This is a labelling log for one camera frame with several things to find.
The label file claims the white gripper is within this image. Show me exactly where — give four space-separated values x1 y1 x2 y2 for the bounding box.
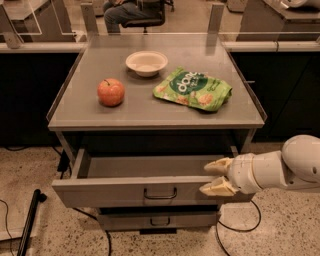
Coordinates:
199 151 287 197

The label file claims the grey top drawer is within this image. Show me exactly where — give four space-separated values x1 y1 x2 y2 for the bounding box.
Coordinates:
52 149 251 208

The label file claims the grey drawer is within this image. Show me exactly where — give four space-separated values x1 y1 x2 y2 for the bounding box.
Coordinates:
52 149 251 208
98 211 220 231

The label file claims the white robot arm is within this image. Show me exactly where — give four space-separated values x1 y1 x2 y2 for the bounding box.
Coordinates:
199 135 320 196

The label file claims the grey drawer cabinet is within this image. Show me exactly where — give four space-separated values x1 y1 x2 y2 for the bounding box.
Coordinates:
46 32 268 234

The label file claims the grey bottom drawer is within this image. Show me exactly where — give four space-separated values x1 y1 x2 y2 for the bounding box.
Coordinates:
98 211 220 231

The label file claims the green chip bag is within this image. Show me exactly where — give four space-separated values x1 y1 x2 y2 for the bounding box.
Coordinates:
153 67 232 112

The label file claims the white bowl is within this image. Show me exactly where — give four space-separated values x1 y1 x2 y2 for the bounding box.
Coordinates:
126 51 168 77

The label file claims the red apple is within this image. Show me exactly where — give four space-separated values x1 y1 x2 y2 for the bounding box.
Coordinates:
97 78 125 107

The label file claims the grey desk right background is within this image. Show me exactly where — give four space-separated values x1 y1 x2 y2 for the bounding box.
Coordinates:
237 0 320 41

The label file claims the grey desk background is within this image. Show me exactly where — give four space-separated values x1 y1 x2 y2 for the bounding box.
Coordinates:
237 0 320 41
0 0 75 43

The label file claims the black office chair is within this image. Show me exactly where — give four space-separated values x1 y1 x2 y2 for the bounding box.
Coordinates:
122 0 175 34

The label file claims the black pole on floor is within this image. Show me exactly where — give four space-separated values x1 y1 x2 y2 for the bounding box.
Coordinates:
17 189 47 256

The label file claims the seated person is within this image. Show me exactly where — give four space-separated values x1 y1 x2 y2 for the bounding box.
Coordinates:
102 0 160 34

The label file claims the grey desk left background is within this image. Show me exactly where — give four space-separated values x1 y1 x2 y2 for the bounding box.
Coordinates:
0 0 75 43

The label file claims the black cable right floor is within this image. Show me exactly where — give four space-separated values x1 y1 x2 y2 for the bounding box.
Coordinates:
214 199 262 256

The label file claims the black cable floor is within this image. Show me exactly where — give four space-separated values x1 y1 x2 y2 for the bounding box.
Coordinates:
214 199 262 256
51 145 113 256

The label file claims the black cable left floor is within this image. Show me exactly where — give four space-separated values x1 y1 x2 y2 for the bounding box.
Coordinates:
51 145 113 256

